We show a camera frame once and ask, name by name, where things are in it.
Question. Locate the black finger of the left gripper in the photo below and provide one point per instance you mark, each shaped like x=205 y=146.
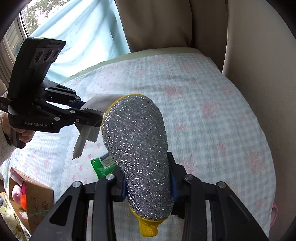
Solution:
x=88 y=117
x=77 y=104

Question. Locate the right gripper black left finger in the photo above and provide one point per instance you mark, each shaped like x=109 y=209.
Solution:
x=83 y=203

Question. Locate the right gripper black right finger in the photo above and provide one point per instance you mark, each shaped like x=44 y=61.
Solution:
x=230 y=219

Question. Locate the silver glitter yellow scrubber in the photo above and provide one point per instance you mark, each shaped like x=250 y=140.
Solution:
x=134 y=134

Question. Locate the green wipes packet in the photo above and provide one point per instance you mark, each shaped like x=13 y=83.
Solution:
x=103 y=165

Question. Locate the person's left hand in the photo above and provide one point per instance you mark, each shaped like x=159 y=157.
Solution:
x=24 y=135

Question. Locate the open cardboard box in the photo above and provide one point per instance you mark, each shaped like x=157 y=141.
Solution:
x=39 y=200

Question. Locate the light blue hanging sheet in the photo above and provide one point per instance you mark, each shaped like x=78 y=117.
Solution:
x=93 y=33

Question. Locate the orange fluffy pom-pom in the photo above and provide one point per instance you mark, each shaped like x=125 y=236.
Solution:
x=23 y=202

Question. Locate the light blue checked bed quilt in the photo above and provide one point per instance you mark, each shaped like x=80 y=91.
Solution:
x=211 y=129

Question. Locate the pink fluffy rolled towel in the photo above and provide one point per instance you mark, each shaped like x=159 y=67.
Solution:
x=16 y=194

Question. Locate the window with trees outside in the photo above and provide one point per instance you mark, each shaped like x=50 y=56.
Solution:
x=34 y=14

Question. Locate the beige brown curtain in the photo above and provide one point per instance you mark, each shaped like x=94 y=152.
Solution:
x=180 y=23

